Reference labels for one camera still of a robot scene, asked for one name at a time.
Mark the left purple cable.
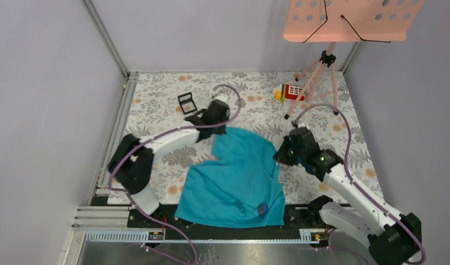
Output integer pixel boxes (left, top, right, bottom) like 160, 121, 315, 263
107, 84, 243, 265

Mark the teal t-shirt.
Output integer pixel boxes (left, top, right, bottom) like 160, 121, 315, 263
175, 127, 285, 229

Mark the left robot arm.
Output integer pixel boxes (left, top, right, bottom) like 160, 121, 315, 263
108, 95, 230, 227

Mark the black brooch display box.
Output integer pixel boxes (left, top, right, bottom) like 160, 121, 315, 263
177, 92, 198, 115

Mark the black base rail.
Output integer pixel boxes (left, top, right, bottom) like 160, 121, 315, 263
127, 203, 335, 241

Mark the floral table mat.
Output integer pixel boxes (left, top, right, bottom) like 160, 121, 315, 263
122, 72, 383, 204

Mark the red toy block house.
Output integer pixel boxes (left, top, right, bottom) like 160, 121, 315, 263
273, 84, 303, 103

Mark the purple cable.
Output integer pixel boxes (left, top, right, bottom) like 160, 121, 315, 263
107, 84, 243, 265
293, 104, 427, 265

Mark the blue round brooch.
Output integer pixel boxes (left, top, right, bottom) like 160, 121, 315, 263
257, 203, 269, 216

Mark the pink music stand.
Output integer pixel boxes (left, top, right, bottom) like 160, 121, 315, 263
283, 0, 424, 119

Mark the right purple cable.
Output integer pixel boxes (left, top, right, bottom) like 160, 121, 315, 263
293, 104, 427, 265

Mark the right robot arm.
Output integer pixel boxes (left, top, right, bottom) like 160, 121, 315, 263
274, 127, 422, 264

